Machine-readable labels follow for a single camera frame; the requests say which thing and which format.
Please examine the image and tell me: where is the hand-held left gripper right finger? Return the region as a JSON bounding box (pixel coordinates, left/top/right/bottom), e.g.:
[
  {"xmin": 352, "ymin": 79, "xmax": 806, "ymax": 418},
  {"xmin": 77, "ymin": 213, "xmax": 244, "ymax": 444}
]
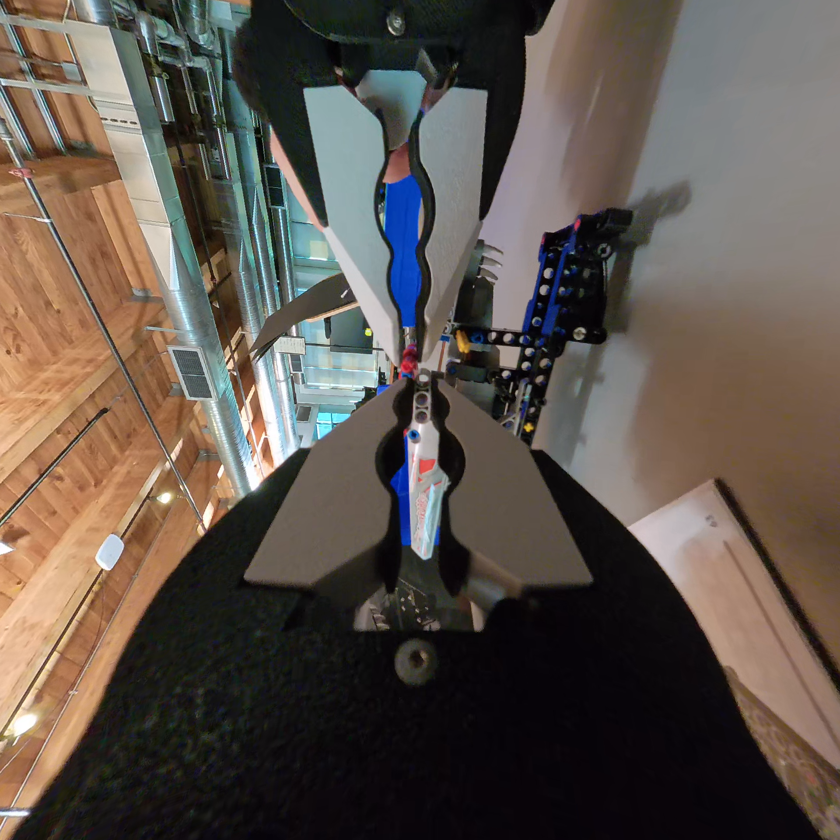
[{"xmin": 433, "ymin": 379, "xmax": 595, "ymax": 627}]

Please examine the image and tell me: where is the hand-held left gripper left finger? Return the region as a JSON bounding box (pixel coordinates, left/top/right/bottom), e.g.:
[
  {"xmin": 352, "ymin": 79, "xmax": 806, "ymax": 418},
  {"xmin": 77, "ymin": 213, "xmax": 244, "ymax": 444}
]
[{"xmin": 243, "ymin": 378, "xmax": 414, "ymax": 624}]

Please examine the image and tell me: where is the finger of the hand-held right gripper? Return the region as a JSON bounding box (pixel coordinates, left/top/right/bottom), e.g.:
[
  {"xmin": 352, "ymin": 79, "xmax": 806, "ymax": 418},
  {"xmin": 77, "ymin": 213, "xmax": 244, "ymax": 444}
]
[
  {"xmin": 408, "ymin": 84, "xmax": 490, "ymax": 363},
  {"xmin": 302, "ymin": 69, "xmax": 413, "ymax": 362}
]

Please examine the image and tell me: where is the brick-built toy truck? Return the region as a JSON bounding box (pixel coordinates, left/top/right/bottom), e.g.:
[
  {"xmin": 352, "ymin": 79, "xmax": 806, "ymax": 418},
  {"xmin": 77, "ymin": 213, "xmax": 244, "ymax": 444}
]
[{"xmin": 391, "ymin": 206, "xmax": 634, "ymax": 563}]

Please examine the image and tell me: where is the grey desk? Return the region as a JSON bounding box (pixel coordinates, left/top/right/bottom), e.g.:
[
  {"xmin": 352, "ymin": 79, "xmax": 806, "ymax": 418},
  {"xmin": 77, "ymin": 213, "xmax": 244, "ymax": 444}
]
[{"xmin": 459, "ymin": 0, "xmax": 840, "ymax": 686}]

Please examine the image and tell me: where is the blue open-front bin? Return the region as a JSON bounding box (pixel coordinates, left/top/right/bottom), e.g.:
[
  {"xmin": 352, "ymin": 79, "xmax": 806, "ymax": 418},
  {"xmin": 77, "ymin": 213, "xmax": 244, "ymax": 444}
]
[{"xmin": 382, "ymin": 174, "xmax": 426, "ymax": 547}]

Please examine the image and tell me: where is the black toy set box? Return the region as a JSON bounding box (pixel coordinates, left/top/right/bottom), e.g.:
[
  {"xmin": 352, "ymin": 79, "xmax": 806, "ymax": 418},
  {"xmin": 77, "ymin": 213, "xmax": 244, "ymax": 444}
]
[{"xmin": 357, "ymin": 558, "xmax": 483, "ymax": 631}]

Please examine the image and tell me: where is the dark angled panel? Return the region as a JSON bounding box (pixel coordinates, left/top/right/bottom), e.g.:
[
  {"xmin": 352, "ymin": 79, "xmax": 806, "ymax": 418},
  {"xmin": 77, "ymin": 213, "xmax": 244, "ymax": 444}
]
[{"xmin": 248, "ymin": 274, "xmax": 358, "ymax": 361}]

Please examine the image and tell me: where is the instruction booklet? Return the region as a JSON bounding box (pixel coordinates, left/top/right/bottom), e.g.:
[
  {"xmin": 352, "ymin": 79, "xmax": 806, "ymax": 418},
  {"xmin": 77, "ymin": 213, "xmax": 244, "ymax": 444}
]
[{"xmin": 626, "ymin": 479, "xmax": 840, "ymax": 840}]

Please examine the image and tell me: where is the louvred white vent grille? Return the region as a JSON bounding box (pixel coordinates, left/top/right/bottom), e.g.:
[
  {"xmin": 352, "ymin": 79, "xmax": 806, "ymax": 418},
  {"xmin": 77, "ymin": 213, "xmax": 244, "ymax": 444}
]
[{"xmin": 167, "ymin": 346, "xmax": 219, "ymax": 401}]

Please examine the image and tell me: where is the silver spiral duct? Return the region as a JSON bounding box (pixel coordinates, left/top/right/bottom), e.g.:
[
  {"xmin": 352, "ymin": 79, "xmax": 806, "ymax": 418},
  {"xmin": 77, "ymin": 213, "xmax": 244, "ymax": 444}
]
[{"xmin": 217, "ymin": 118, "xmax": 303, "ymax": 460}]

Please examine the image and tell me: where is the silver ventilation duct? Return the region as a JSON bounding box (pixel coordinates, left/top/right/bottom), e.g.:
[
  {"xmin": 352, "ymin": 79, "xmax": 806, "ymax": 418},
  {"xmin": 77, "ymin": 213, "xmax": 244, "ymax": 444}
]
[{"xmin": 66, "ymin": 26, "xmax": 263, "ymax": 496}]

